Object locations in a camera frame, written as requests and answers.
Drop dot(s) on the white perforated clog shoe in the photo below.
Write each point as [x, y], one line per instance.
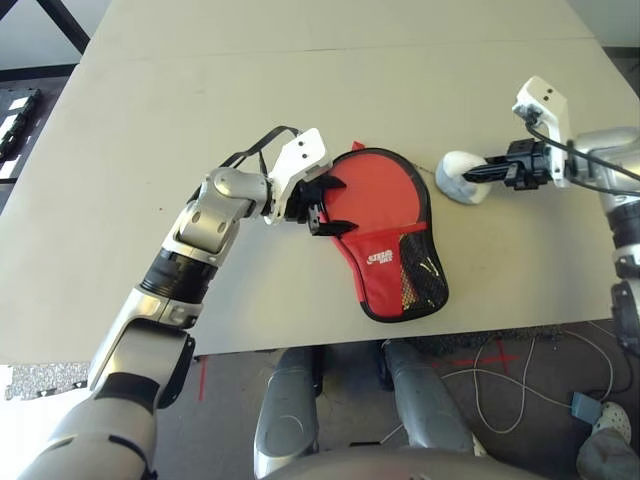
[479, 446]
[614, 415]

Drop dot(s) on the speckled grey floor mat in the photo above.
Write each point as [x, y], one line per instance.
[50, 380]

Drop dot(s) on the red floor tape strip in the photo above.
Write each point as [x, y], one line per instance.
[202, 380]

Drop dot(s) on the grey robot left leg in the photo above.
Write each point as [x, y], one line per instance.
[290, 415]

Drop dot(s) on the red black paddle case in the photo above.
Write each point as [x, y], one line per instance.
[380, 295]

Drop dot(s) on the black metal frame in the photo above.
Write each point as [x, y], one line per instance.
[72, 22]

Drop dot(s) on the grey robot leg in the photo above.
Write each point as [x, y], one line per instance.
[290, 415]
[425, 400]

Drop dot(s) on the grey robot torso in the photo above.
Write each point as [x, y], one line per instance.
[400, 465]

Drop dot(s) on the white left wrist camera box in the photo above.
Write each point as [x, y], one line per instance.
[300, 155]

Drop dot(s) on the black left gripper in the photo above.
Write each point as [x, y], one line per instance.
[306, 202]

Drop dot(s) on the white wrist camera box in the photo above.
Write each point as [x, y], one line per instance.
[300, 155]
[550, 105]

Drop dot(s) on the red floor tape cross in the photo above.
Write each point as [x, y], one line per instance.
[500, 357]

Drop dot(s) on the blue-grey power adapter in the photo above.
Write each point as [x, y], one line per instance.
[585, 406]

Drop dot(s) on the grey robot right leg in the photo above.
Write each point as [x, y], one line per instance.
[425, 400]

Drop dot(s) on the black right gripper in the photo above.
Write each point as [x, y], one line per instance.
[530, 162]

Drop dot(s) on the black tray rack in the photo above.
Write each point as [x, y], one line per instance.
[20, 125]

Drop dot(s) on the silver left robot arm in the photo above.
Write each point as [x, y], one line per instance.
[200, 220]

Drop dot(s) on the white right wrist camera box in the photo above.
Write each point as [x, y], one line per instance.
[550, 105]

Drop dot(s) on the grey trouser leg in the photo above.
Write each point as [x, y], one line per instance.
[600, 455]

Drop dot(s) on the white grey fabric pouch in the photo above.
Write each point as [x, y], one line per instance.
[455, 175]

